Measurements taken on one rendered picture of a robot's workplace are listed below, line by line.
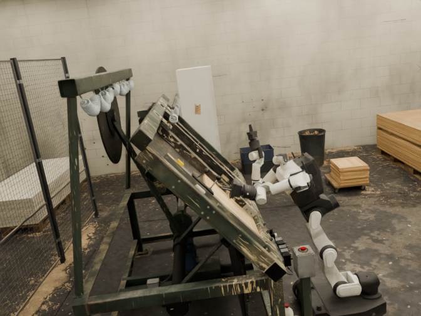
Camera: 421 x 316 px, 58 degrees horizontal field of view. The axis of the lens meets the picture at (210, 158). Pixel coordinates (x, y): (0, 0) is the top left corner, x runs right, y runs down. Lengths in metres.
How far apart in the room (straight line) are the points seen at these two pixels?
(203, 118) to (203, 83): 0.59
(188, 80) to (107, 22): 2.41
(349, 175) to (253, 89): 2.95
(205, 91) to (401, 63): 4.15
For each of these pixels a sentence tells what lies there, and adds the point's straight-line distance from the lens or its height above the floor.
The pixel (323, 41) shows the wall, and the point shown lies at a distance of 8.21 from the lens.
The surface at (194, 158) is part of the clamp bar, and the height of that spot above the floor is 1.46.
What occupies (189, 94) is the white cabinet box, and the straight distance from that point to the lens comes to 6.57.
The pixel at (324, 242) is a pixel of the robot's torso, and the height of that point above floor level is 0.72.
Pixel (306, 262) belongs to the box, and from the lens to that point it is 2.65.
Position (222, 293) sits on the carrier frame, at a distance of 2.67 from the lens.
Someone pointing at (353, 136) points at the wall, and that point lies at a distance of 8.60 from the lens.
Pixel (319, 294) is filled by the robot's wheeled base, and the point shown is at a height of 0.17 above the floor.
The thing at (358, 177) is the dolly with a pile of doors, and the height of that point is 0.24.
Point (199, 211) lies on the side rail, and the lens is 2.38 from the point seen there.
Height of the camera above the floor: 2.24
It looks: 15 degrees down
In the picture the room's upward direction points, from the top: 7 degrees counter-clockwise
